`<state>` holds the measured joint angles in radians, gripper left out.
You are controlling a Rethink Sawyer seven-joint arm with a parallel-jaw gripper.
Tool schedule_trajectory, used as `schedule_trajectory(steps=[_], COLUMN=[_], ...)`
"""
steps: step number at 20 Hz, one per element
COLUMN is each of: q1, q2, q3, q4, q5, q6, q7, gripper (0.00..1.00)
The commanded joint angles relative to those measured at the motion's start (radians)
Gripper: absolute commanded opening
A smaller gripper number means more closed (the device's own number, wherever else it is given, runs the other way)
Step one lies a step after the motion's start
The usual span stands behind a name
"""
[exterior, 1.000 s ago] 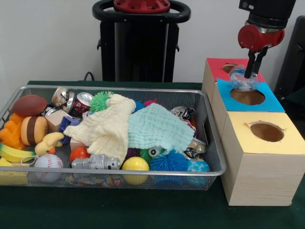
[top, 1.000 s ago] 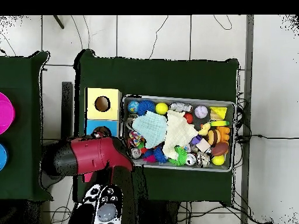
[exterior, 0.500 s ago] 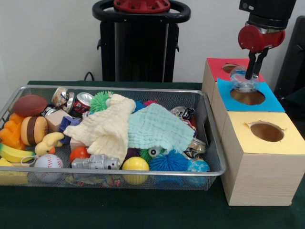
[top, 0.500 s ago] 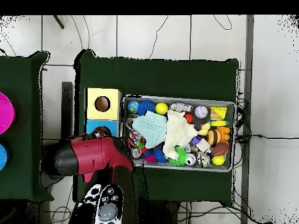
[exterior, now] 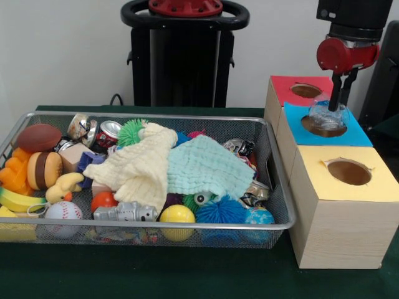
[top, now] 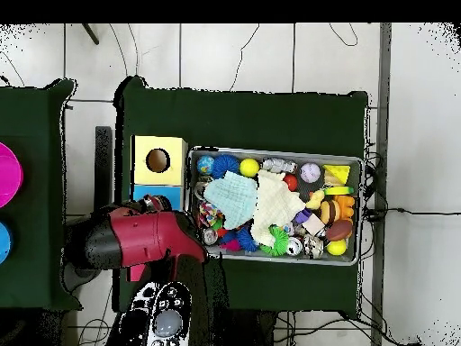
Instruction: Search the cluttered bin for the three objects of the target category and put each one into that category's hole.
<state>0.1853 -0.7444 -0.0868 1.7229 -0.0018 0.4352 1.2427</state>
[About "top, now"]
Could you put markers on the pink round plate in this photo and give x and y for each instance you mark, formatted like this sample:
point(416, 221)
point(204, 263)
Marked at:
point(9, 174)

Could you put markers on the crushed silver can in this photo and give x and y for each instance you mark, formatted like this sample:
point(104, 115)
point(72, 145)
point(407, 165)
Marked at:
point(314, 246)

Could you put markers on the orange spiky toy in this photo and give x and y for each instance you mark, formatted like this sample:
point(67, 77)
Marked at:
point(347, 207)

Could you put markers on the purple block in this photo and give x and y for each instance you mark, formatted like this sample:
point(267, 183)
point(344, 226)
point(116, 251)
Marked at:
point(301, 216)

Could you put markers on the pale yellow cloth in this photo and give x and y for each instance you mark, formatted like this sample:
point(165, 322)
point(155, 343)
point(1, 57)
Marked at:
point(277, 205)

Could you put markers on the multicoloured toy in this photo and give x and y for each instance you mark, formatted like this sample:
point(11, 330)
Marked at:
point(209, 213)

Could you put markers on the dark green side table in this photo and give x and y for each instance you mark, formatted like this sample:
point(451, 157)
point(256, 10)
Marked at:
point(36, 144)

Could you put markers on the small red ball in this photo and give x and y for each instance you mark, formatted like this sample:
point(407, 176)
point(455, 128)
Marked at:
point(290, 182)

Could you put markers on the clear mesh bin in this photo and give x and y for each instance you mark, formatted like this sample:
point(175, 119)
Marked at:
point(216, 254)

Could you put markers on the silver robot toy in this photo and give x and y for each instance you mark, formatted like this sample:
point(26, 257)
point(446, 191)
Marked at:
point(279, 165)

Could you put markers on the blue globe ball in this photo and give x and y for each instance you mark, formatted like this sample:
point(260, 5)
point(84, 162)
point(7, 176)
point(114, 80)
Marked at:
point(205, 164)

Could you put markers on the wooden box with three holes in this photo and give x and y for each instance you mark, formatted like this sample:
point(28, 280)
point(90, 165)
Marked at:
point(173, 151)

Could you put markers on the silver and black can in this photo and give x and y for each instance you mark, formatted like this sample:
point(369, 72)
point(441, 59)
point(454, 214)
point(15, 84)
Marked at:
point(209, 236)

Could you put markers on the toy hamburger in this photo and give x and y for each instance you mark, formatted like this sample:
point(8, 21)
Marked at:
point(330, 211)

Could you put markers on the small yellow ball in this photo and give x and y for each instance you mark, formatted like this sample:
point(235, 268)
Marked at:
point(336, 247)

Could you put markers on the tan wooden cube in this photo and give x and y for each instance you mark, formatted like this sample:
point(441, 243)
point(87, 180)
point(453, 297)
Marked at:
point(313, 225)

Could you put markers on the blue round plate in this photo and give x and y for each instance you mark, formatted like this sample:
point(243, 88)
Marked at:
point(3, 242)

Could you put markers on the white baseball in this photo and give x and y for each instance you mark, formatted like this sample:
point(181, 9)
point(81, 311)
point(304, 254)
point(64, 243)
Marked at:
point(310, 172)

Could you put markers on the blue spiky ball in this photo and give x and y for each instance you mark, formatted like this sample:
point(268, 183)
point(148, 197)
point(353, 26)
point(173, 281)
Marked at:
point(225, 166)

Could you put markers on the blue fuzzy toy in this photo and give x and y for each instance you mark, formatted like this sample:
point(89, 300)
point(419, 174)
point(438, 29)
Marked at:
point(247, 239)

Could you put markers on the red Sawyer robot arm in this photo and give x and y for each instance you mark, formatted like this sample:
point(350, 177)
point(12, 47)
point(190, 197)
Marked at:
point(151, 238)

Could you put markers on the mint green cloth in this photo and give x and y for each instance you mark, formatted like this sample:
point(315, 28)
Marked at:
point(232, 198)

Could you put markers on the green fuzzy toy with eyes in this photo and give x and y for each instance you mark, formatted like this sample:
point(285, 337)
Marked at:
point(277, 244)

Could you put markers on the brown toy football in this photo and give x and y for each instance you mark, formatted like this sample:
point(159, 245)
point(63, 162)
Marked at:
point(338, 230)

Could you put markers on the yellow duck toy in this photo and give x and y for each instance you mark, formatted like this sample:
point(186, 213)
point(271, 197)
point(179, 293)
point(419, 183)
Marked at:
point(315, 200)

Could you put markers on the yellow toy banana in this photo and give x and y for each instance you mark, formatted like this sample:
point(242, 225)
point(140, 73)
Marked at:
point(338, 191)

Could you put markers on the pink fuzzy toy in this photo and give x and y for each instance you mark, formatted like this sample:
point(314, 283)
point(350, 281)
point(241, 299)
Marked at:
point(230, 244)

